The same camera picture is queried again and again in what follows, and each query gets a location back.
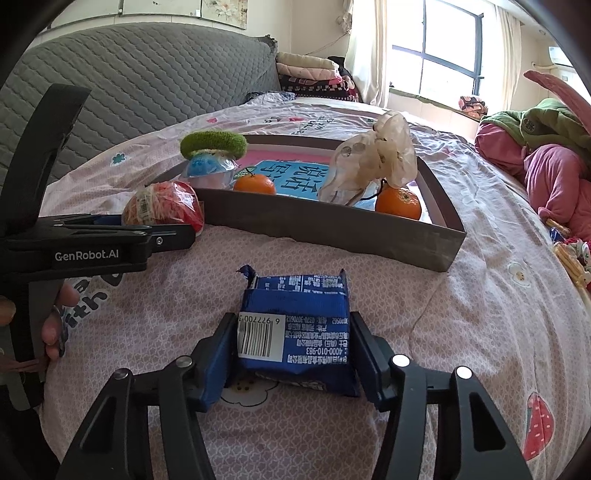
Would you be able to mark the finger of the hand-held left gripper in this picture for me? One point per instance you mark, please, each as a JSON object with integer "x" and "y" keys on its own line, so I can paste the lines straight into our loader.
{"x": 171, "y": 240}
{"x": 92, "y": 220}

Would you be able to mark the white air conditioner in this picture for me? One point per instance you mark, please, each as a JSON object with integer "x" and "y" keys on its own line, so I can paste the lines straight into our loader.
{"x": 561, "y": 56}

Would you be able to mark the biscuit packet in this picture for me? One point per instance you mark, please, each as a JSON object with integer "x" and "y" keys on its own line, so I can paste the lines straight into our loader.
{"x": 565, "y": 261}

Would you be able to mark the grey cardboard box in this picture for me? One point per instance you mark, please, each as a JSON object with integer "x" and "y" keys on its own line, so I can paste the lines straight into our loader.
{"x": 323, "y": 226}

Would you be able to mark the floral wall painting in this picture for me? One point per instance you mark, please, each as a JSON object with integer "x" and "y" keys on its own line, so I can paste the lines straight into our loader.
{"x": 217, "y": 7}

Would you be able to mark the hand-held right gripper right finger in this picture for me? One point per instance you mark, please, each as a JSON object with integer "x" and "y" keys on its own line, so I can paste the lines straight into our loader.
{"x": 364, "y": 364}

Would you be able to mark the magenta fleece blanket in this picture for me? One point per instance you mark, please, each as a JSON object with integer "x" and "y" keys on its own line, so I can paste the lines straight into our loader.
{"x": 554, "y": 180}

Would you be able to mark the pink quilted blanket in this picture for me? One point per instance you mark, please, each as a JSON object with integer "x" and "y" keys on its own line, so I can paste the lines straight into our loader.
{"x": 554, "y": 87}

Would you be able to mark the black framed window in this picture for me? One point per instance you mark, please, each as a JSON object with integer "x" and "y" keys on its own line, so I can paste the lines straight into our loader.
{"x": 445, "y": 64}

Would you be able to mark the pink printed bed sheet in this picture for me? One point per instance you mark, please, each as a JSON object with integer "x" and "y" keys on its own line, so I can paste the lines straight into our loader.
{"x": 161, "y": 290}

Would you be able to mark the pink and blue book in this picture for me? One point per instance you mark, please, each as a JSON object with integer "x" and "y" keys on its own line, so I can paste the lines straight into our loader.
{"x": 291, "y": 177}

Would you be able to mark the person's left hand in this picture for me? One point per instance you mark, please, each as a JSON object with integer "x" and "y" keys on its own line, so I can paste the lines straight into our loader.
{"x": 57, "y": 323}

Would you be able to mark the cream folded blanket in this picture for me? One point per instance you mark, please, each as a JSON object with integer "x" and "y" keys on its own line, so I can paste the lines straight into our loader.
{"x": 304, "y": 60}

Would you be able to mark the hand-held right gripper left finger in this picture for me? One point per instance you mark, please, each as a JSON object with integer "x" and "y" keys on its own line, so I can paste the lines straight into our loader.
{"x": 217, "y": 367}

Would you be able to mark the floral bag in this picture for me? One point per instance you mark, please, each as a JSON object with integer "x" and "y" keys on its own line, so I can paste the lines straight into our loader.
{"x": 473, "y": 106}

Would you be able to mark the floral scrunchie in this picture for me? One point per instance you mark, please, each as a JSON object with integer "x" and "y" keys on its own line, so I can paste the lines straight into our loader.
{"x": 581, "y": 251}

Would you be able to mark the pink folded blanket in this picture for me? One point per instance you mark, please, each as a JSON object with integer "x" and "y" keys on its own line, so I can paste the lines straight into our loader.
{"x": 307, "y": 73}

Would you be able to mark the green blanket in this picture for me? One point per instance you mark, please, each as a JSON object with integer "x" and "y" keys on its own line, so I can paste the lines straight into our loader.
{"x": 545, "y": 122}

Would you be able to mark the green fuzzy scrunchie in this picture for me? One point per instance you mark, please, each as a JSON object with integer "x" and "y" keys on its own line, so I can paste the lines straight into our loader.
{"x": 212, "y": 141}

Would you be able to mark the dark patterned folded blanket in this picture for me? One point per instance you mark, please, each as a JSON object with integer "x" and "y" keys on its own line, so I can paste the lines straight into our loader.
{"x": 318, "y": 87}

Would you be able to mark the red net ball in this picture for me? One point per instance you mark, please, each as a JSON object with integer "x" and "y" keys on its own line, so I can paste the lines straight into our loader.
{"x": 161, "y": 203}

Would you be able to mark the small orange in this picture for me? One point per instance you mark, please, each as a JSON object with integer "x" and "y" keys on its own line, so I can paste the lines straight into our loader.
{"x": 254, "y": 184}

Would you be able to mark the clear plastic jelly cup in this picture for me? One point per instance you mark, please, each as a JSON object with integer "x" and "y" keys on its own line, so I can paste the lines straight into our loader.
{"x": 207, "y": 173}

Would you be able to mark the golden snack bar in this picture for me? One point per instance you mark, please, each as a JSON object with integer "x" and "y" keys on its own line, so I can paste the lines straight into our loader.
{"x": 556, "y": 226}

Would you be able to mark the blue patterned cloth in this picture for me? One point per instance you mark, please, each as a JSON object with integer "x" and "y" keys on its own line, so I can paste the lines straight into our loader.
{"x": 272, "y": 97}

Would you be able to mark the grey quilted headboard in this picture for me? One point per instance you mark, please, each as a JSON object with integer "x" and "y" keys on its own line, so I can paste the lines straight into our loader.
{"x": 138, "y": 78}

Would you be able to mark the large orange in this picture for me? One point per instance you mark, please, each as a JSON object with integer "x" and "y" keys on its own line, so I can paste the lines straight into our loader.
{"x": 398, "y": 203}

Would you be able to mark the blue snack packet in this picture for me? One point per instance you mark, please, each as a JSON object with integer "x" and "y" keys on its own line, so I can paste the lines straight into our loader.
{"x": 300, "y": 314}

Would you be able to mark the cream curtain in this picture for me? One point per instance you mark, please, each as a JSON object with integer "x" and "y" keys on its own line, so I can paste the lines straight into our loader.
{"x": 512, "y": 60}
{"x": 369, "y": 50}

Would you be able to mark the black cloth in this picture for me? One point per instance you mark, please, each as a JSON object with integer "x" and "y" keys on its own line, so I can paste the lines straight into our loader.
{"x": 339, "y": 64}

